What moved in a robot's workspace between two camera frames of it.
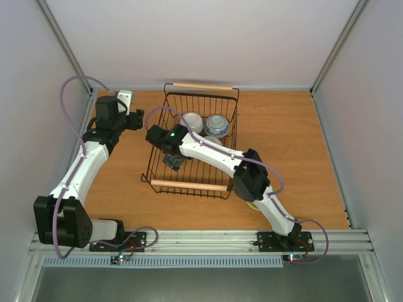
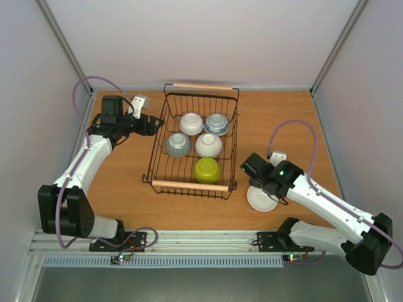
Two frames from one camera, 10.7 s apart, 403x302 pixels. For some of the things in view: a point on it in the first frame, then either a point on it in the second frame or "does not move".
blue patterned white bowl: [216, 126] does not move
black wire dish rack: [210, 111] does not move
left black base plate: [131, 241] does not move
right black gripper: [174, 160] -> [252, 171]
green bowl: [254, 206] -> [206, 170]
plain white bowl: [193, 120] does not move
